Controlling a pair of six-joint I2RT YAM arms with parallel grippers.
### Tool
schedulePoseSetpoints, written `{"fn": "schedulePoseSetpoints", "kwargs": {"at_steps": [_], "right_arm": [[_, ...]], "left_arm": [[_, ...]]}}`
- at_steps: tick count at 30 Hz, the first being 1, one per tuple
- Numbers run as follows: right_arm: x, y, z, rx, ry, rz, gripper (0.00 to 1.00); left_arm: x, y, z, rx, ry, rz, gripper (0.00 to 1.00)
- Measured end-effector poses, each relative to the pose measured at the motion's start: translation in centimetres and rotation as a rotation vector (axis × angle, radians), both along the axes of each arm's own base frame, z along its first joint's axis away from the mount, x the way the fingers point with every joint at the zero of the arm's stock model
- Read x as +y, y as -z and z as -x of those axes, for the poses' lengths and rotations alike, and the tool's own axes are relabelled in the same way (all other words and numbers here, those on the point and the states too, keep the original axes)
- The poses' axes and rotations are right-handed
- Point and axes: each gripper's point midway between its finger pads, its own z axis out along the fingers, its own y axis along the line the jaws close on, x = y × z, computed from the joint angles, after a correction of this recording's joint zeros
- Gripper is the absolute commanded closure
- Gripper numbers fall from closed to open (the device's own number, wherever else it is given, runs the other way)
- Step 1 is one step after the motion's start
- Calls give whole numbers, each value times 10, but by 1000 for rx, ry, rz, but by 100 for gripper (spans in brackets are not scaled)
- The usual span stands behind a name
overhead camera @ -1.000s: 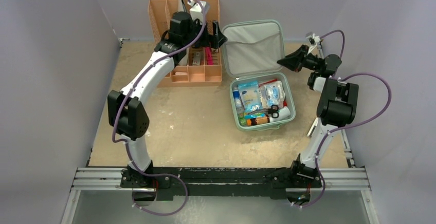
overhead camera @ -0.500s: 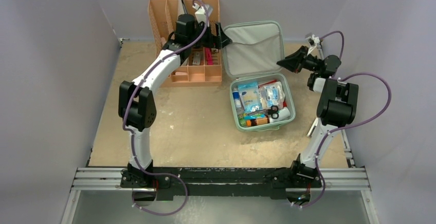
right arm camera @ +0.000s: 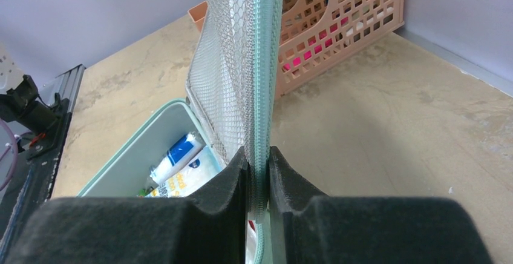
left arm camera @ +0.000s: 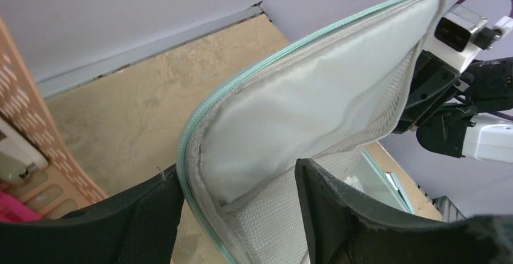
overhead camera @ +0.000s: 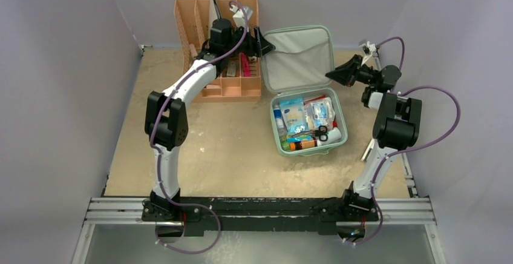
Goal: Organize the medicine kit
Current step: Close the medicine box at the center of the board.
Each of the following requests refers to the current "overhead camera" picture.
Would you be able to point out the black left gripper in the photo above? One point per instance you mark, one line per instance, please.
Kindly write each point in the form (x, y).
(256, 46)

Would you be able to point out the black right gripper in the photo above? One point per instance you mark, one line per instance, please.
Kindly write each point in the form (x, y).
(354, 71)

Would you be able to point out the red zipper pouch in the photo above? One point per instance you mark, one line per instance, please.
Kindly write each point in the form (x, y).
(314, 99)

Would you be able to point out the mint green case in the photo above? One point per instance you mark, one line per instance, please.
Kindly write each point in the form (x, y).
(297, 68)

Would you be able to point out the small white bottle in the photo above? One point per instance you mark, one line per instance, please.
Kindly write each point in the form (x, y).
(332, 136)

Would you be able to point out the black handled scissors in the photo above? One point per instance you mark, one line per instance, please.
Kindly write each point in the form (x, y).
(321, 133)

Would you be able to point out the blue cotton swab bag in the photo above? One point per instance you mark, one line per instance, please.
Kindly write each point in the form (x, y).
(294, 115)

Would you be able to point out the small green medicine box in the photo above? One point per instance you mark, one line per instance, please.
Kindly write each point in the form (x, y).
(285, 145)

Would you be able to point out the clear bag blue packets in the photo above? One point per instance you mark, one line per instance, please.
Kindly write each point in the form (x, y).
(320, 112)

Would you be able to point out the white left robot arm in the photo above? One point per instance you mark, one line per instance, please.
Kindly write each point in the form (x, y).
(166, 121)

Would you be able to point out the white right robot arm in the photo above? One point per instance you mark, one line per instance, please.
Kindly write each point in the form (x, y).
(396, 126)

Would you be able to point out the pink item in organizer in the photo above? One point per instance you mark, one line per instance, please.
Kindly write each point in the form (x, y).
(245, 69)

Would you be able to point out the small grey box organizer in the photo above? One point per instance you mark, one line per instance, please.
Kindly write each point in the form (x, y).
(231, 70)

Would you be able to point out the white board in organizer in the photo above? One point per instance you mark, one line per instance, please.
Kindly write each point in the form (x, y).
(214, 12)

